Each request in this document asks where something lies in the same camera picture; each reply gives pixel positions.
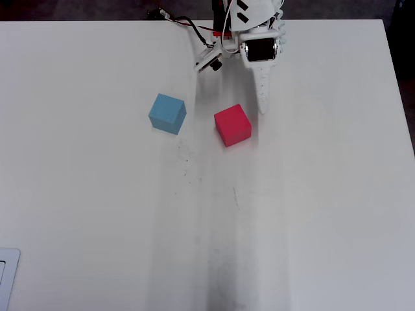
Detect thin white servo wire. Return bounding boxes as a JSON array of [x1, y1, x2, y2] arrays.
[[220, 0, 237, 49]]

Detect red power wires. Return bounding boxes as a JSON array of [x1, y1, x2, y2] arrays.
[[168, 17, 217, 33]]

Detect blue foam cube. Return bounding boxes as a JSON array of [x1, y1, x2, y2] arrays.
[[148, 93, 187, 136]]

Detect black camera cable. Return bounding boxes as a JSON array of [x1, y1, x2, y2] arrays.
[[170, 16, 213, 49]]

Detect black controller board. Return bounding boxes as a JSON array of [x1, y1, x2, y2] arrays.
[[147, 8, 171, 22]]

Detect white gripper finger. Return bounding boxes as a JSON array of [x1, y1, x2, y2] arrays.
[[241, 39, 281, 116]]

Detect silver laptop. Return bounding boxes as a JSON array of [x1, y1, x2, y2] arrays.
[[0, 248, 21, 311]]

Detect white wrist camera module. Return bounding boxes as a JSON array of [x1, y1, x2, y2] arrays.
[[193, 41, 224, 74]]

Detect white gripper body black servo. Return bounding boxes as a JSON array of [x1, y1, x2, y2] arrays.
[[223, 25, 285, 62]]

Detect red foam cube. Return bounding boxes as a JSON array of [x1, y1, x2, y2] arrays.
[[213, 103, 253, 148]]

